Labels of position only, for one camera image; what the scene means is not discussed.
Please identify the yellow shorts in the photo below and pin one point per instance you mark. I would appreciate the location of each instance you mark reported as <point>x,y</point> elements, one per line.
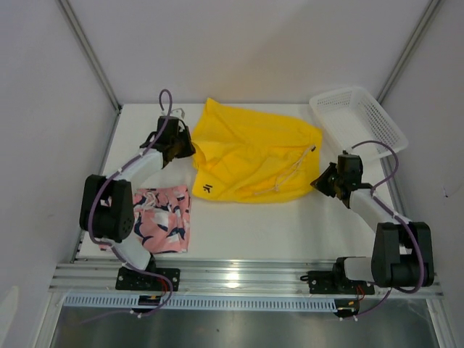
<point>253,157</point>

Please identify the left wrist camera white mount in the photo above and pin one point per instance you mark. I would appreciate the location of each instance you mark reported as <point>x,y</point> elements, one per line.
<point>178,113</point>

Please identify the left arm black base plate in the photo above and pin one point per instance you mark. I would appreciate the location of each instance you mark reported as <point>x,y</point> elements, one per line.
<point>130,280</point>

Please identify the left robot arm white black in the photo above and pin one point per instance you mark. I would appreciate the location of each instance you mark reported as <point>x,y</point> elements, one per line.
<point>107,212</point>

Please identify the aluminium corner post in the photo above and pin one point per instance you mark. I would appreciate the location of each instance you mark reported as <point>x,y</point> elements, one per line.
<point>418,34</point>
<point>87,49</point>

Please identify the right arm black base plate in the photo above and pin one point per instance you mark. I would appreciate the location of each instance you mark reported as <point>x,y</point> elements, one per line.
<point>330,282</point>

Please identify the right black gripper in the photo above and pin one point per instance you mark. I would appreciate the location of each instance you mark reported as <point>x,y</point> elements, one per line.
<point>320,183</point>

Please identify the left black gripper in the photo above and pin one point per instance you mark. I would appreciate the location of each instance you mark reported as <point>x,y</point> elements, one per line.
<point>190,150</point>

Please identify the white slotted cable duct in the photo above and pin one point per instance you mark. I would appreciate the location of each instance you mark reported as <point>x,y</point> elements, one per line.
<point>194,302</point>

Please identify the left aluminium corner post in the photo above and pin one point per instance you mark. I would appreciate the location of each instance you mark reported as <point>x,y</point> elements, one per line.
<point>87,49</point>

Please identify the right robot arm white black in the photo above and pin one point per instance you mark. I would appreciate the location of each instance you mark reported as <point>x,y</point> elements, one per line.
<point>402,256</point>

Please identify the right aluminium corner post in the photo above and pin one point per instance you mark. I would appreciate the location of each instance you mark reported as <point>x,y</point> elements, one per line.
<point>418,34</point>

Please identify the aluminium mounting rail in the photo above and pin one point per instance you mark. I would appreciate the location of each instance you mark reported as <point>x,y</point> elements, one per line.
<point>247,278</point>

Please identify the pink whale print shorts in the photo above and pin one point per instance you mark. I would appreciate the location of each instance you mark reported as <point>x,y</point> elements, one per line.
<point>162,219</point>

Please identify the white perforated plastic basket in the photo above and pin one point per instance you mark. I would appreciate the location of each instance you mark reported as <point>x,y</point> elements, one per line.
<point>352,120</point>

